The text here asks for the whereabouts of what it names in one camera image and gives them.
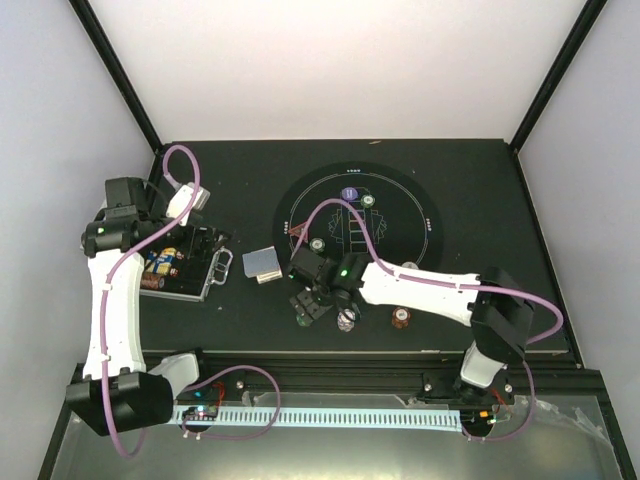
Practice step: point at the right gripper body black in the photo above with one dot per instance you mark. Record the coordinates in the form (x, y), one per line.
(303, 303)

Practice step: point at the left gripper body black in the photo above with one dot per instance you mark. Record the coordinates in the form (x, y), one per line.
(200, 251)

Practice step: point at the blue poker chip stack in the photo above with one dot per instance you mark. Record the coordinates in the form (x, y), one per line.
(347, 319)

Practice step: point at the green poker chip stack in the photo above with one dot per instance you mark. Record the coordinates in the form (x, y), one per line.
(304, 320)

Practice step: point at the red triangular dealer button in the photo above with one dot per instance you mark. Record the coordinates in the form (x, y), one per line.
(296, 230)

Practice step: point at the purple round blind button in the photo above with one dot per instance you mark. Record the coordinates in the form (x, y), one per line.
(350, 194)

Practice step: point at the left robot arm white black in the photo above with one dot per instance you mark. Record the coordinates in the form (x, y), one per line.
(117, 392)

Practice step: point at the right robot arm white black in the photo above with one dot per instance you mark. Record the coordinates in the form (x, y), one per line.
(488, 305)

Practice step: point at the aluminium poker chip case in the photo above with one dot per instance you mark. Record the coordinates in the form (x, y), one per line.
(196, 276)

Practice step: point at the chips inside case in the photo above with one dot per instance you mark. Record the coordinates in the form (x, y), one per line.
(161, 267)

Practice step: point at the blue playing card deck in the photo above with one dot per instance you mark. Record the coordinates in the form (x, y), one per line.
(260, 262)

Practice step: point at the white card box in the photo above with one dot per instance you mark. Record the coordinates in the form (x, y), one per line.
(268, 276)

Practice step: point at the red poker chip stack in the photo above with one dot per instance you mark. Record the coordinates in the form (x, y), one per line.
(400, 318)

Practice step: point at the round black poker mat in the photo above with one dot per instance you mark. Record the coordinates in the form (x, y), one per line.
(404, 223)

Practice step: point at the white slotted cable duct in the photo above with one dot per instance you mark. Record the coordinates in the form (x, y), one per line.
(303, 417)

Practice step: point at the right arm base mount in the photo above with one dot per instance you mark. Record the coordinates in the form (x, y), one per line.
(480, 408)

